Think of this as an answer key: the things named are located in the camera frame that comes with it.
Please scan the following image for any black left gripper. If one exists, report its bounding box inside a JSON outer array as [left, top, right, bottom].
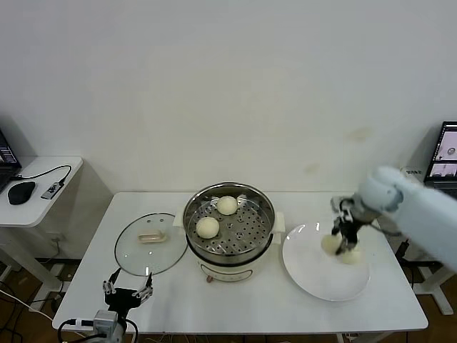
[[102, 268, 155, 312]]

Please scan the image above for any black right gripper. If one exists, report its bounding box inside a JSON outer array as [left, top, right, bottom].
[[331, 214, 361, 256]]

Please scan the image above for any white steamed baozi bun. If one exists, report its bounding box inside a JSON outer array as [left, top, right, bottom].
[[196, 217, 220, 239], [320, 234, 342, 257], [216, 195, 238, 216], [338, 249, 363, 266]]

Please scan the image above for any perforated steel steamer basket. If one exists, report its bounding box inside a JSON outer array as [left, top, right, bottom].
[[173, 182, 286, 255]]

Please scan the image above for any glass pot lid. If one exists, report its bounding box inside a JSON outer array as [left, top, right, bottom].
[[114, 212, 189, 277]]

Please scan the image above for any white round plate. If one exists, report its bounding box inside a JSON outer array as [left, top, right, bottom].
[[281, 222, 371, 302]]

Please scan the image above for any cream electric cooking pot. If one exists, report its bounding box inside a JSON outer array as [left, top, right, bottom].
[[177, 228, 283, 284]]

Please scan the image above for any white side desk with label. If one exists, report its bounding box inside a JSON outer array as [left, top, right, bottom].
[[399, 166, 457, 317]]

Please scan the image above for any white side desk with mouse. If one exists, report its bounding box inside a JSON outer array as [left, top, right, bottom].
[[0, 156, 85, 292]]

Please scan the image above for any grey usb hub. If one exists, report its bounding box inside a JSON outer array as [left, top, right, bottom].
[[41, 181, 66, 201]]

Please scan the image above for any grey laptop bright screen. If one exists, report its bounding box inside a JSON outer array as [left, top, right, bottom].
[[423, 121, 457, 201]]

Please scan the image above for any black computer mouse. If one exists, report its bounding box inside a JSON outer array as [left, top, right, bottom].
[[7, 181, 37, 206]]

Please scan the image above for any black laptop dark screen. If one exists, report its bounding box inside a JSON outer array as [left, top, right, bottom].
[[0, 127, 23, 192]]

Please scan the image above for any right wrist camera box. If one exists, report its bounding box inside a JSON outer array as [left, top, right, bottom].
[[330, 196, 354, 221]]

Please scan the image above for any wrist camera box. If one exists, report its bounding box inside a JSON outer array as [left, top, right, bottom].
[[92, 309, 119, 332], [330, 196, 354, 221]]

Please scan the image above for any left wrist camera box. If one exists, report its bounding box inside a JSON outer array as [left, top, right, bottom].
[[92, 309, 119, 332]]

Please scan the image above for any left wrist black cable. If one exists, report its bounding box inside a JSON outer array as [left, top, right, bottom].
[[121, 317, 139, 343]]

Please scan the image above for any black laptop power cable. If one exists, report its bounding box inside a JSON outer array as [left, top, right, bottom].
[[394, 232, 411, 265]]

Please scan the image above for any black usb hub cable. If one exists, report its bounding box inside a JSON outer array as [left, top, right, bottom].
[[16, 164, 72, 187]]

